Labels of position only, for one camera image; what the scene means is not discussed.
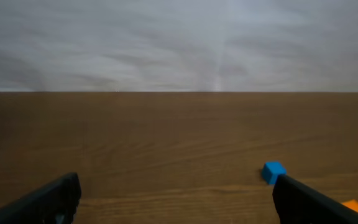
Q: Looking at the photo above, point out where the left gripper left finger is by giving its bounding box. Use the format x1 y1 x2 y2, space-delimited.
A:
0 172 82 224

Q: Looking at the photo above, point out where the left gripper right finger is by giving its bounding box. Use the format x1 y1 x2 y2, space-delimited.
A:
272 174 358 224

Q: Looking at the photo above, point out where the blue cube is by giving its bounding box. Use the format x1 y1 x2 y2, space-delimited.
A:
261 161 288 185

